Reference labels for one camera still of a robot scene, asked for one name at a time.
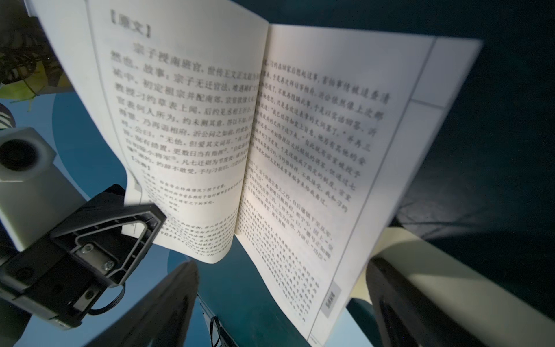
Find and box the yellow sticky note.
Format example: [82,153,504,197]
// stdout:
[351,227,554,346]

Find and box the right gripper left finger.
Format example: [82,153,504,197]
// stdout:
[88,261,199,347]

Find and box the artificial plant bouquet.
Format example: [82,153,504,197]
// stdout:
[1,1,75,103]

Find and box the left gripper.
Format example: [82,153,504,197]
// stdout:
[1,184,166,330]

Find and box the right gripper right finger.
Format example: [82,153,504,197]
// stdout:
[366,257,484,346]

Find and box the purple covered book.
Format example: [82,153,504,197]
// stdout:
[27,1,482,346]

